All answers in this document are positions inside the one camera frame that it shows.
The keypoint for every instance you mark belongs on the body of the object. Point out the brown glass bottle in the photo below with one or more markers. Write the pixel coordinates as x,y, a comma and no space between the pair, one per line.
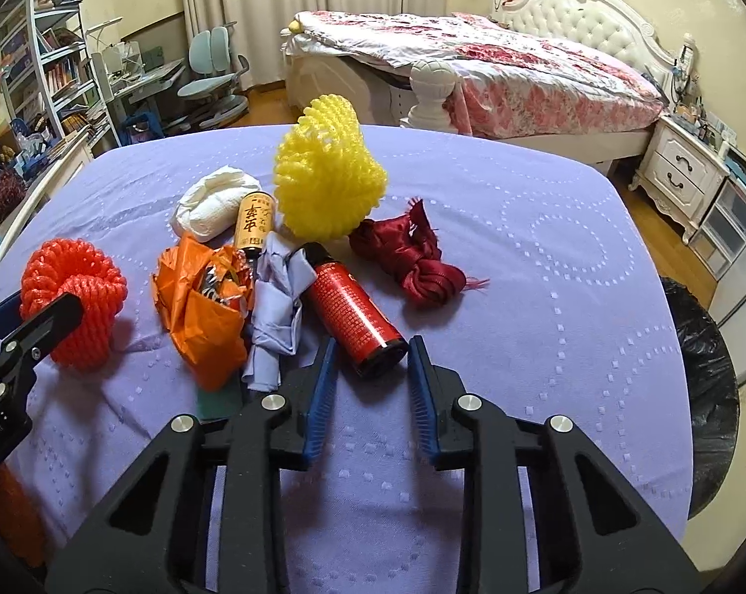
255,223

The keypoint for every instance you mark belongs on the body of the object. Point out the orange foam net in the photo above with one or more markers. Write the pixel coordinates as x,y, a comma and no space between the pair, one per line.
14,513

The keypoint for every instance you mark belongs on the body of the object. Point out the bed with floral cover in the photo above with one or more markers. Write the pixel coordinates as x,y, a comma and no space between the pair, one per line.
589,18

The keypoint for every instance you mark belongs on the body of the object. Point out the red foam fruit net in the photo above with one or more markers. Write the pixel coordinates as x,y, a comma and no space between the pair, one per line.
76,284

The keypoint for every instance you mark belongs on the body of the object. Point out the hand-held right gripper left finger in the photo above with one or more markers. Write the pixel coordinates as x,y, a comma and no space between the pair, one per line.
320,408

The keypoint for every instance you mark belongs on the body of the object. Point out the purple dotted tablecloth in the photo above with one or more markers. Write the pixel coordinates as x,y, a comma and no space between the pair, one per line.
502,322

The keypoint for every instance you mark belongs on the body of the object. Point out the blue plastic crate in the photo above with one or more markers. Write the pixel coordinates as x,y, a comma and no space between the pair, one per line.
141,128

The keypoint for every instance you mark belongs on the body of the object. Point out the pink floral bedspread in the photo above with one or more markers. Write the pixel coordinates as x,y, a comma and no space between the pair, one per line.
521,80

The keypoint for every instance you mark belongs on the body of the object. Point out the white nightstand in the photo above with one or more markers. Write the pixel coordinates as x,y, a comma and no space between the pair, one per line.
676,161

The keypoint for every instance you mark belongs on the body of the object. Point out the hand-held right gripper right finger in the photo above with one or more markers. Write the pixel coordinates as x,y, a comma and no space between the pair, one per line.
423,408

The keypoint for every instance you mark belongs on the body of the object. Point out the pile of small toiletries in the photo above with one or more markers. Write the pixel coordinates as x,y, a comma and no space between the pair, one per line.
701,99

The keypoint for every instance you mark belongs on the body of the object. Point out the red spray can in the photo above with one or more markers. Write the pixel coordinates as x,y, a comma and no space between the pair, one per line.
348,309

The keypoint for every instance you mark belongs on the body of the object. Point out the clear plastic drawer unit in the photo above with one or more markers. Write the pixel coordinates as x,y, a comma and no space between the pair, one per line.
728,223

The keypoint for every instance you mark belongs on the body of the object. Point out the orange plastic bag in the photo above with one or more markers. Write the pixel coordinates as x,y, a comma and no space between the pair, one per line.
193,322

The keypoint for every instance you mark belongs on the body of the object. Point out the yellow foam fruit net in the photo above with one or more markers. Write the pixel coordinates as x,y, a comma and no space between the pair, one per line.
326,173

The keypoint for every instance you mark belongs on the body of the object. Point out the dark green pad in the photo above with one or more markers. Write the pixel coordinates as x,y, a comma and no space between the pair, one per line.
221,405

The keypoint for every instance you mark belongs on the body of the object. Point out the pale green desk chair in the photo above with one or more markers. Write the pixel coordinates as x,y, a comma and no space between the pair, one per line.
215,55

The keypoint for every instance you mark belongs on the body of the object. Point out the trash bin with black liner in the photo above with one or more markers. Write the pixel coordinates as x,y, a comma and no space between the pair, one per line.
707,396

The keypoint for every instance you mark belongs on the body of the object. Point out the white bookshelf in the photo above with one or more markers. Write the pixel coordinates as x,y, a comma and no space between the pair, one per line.
51,74

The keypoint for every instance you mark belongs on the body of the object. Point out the white tissue bundle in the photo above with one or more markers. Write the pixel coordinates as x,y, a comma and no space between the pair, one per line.
212,204

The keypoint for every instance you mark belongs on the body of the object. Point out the maroon fuzzy cloth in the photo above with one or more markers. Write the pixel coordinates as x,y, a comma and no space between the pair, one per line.
1,195

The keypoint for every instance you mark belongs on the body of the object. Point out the dark red ribbon bundle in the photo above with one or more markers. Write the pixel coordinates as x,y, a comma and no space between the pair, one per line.
403,253

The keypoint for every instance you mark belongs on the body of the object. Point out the grey study desk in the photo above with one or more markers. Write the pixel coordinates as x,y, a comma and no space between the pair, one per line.
156,77

